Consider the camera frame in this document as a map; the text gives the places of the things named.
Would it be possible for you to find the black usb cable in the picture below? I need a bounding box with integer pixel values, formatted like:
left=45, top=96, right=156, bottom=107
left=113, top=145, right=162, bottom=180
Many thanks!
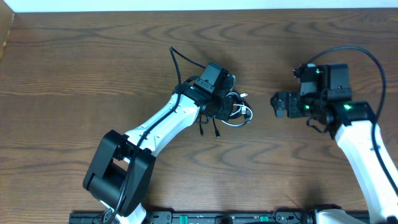
left=211, top=93, right=253, bottom=139
left=198, top=90, right=249, bottom=137

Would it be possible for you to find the white usb cable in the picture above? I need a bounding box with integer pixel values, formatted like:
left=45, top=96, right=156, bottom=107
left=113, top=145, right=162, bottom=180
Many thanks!
left=221, top=91, right=254, bottom=128

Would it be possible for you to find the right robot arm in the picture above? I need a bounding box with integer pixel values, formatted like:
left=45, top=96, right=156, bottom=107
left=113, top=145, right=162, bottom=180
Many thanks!
left=271, top=63, right=397, bottom=223

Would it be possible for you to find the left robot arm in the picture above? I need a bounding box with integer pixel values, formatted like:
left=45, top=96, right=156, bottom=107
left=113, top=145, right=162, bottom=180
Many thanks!
left=83, top=62, right=236, bottom=223

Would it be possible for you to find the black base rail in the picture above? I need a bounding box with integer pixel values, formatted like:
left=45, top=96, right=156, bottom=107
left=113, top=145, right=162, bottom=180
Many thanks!
left=68, top=210, right=371, bottom=224

